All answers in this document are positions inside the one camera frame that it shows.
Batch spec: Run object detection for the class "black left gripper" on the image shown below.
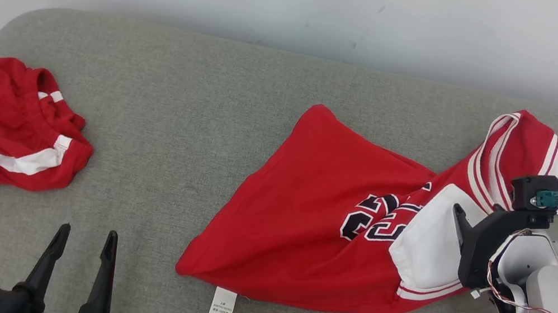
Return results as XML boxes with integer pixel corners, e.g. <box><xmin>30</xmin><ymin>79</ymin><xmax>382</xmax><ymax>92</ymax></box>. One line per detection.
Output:
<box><xmin>0</xmin><ymin>211</ymin><xmax>125</xmax><ymax>313</ymax></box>

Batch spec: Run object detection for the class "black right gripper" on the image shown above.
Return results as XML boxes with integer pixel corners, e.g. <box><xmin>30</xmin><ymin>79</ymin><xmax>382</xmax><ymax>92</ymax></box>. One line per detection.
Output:
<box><xmin>440</xmin><ymin>196</ymin><xmax>556</xmax><ymax>302</ymax></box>

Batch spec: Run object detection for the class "red basketball jersey top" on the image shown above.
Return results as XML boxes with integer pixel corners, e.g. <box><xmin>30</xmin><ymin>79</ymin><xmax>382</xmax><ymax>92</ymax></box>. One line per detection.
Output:
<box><xmin>168</xmin><ymin>57</ymin><xmax>558</xmax><ymax>313</ymax></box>

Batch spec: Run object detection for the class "twisted red white wire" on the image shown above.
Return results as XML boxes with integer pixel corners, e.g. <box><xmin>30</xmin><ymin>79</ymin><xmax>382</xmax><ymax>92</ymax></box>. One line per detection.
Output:
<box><xmin>479</xmin><ymin>224</ymin><xmax>558</xmax><ymax>313</ymax></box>

